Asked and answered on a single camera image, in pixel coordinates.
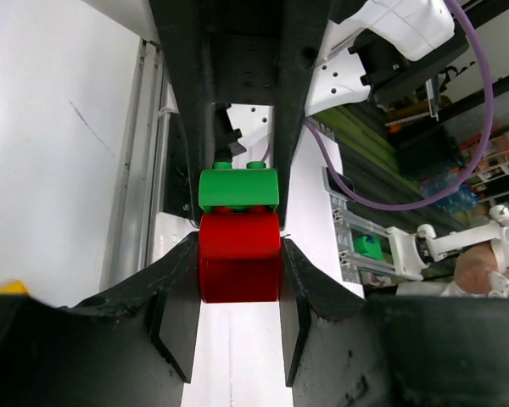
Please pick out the red rounded lego brick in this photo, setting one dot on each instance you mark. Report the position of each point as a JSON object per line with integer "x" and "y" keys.
{"x": 239, "y": 256}

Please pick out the white humanoid robot background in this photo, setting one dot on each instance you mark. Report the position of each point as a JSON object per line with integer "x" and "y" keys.
{"x": 482, "y": 258}

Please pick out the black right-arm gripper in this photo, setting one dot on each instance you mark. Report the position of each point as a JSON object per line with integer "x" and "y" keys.
{"x": 232, "y": 48}

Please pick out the green printed part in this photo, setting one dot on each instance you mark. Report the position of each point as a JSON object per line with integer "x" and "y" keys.
{"x": 368, "y": 246}

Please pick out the yellow lego brick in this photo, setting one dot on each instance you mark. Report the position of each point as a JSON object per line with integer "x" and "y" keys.
{"x": 15, "y": 287}

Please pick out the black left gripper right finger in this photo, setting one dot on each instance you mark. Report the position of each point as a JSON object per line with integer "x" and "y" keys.
{"x": 343, "y": 350}

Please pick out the green lego brick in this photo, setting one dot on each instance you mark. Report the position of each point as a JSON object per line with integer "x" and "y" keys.
{"x": 224, "y": 186}

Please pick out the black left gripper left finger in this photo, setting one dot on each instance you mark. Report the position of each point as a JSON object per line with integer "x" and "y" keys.
{"x": 130, "y": 345}

